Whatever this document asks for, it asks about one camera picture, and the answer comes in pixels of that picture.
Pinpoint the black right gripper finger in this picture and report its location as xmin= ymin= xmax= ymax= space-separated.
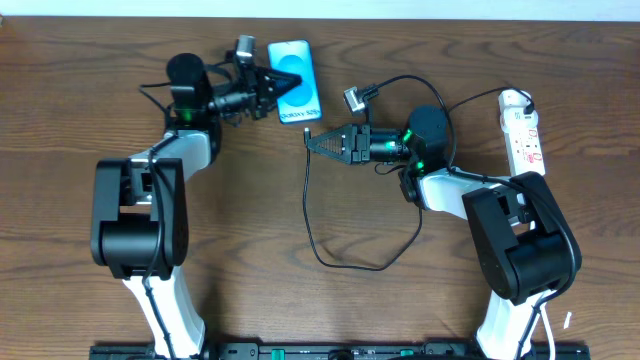
xmin=306 ymin=128 xmax=346 ymax=147
xmin=307 ymin=144 xmax=346 ymax=163

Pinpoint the black left camera cable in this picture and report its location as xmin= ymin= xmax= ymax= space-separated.
xmin=137 ymin=60 xmax=241 ymax=360

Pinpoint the blue Galaxy smartphone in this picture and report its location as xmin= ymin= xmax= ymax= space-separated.
xmin=267 ymin=40 xmax=323 ymax=125

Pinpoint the black USB charging cable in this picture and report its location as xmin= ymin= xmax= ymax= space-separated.
xmin=301 ymin=86 xmax=536 ymax=272

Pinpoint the black camera cable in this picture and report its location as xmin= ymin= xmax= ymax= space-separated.
xmin=360 ymin=74 xmax=584 ymax=360
xmin=137 ymin=60 xmax=241 ymax=360

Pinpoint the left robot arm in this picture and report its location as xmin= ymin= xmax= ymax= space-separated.
xmin=89 ymin=50 xmax=302 ymax=359

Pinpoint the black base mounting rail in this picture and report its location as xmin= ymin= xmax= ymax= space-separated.
xmin=88 ymin=340 xmax=591 ymax=360

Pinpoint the white power strip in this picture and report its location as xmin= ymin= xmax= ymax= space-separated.
xmin=500 ymin=108 xmax=546 ymax=176

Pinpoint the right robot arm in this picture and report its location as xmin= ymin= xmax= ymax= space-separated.
xmin=304 ymin=105 xmax=581 ymax=359

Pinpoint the small white paper scrap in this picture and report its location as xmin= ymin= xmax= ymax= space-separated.
xmin=563 ymin=311 xmax=572 ymax=329

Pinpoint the white USB charger plug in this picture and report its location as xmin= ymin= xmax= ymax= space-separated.
xmin=498 ymin=89 xmax=538 ymax=128

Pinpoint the black right camera cable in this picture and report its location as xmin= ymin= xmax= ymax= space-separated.
xmin=360 ymin=74 xmax=584 ymax=360

